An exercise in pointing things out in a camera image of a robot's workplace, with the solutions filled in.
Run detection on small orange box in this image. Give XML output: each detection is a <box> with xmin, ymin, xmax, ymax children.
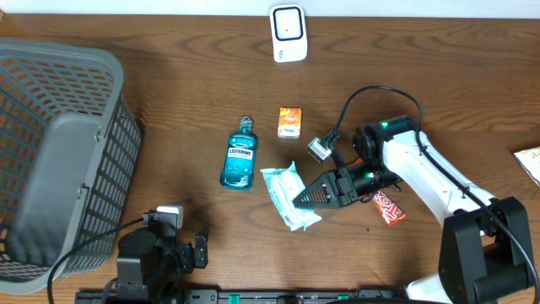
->
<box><xmin>278</xmin><ymin>107</ymin><xmax>302</xmax><ymax>138</ymax></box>

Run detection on white barcode scanner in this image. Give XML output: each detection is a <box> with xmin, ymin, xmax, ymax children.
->
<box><xmin>269</xmin><ymin>4</ymin><xmax>308</xmax><ymax>63</ymax></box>

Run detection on small teal wipes pack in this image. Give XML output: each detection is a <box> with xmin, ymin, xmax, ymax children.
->
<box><xmin>260</xmin><ymin>162</ymin><xmax>322</xmax><ymax>231</ymax></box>

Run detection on large white wet wipes pack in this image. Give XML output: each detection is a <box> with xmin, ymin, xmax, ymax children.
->
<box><xmin>514</xmin><ymin>147</ymin><xmax>540</xmax><ymax>186</ymax></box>

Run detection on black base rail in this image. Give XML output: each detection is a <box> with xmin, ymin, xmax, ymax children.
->
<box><xmin>74</xmin><ymin>287</ymin><xmax>407</xmax><ymax>304</ymax></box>

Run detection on teal Listerine mouthwash bottle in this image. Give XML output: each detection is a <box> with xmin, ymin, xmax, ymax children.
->
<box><xmin>220</xmin><ymin>117</ymin><xmax>257</xmax><ymax>190</ymax></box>

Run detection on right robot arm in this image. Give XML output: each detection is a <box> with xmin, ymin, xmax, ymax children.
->
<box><xmin>293</xmin><ymin>116</ymin><xmax>539</xmax><ymax>303</ymax></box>

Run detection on grey plastic shopping basket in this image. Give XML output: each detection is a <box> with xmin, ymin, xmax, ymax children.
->
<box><xmin>1</xmin><ymin>38</ymin><xmax>142</xmax><ymax>296</ymax></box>

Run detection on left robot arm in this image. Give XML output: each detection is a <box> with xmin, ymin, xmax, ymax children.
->
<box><xmin>100</xmin><ymin>206</ymin><xmax>209</xmax><ymax>304</ymax></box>

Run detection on red Top chocolate bar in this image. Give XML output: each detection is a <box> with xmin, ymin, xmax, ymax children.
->
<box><xmin>349</xmin><ymin>158</ymin><xmax>408</xmax><ymax>227</ymax></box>

